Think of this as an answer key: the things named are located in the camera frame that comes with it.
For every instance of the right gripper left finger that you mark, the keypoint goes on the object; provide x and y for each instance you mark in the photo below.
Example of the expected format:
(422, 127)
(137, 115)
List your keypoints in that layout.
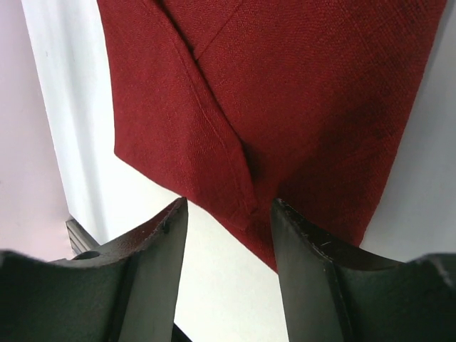
(124, 290)

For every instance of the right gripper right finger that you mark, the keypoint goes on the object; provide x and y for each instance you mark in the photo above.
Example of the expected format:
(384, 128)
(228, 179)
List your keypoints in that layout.
(334, 291)

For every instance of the red cloth napkin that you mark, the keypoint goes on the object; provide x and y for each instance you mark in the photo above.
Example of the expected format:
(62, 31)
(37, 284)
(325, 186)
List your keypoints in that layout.
(233, 104)

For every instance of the aluminium front frame rail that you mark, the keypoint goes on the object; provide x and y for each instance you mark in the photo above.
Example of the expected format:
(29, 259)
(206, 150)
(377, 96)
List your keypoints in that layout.
(81, 241)

